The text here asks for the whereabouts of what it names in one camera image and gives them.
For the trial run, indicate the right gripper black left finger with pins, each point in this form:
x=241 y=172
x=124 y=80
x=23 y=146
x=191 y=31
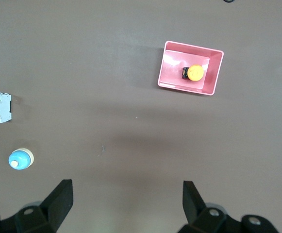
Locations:
x=55 y=204

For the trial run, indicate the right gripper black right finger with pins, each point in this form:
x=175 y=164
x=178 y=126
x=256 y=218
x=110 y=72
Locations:
x=194 y=211

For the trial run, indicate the yellow mushroom push button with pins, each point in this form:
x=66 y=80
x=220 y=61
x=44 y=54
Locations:
x=196 y=72

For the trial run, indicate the blue dome call bell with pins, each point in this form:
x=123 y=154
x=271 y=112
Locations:
x=21 y=157

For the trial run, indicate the pink plastic bin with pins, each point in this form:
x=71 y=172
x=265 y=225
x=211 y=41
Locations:
x=172 y=60

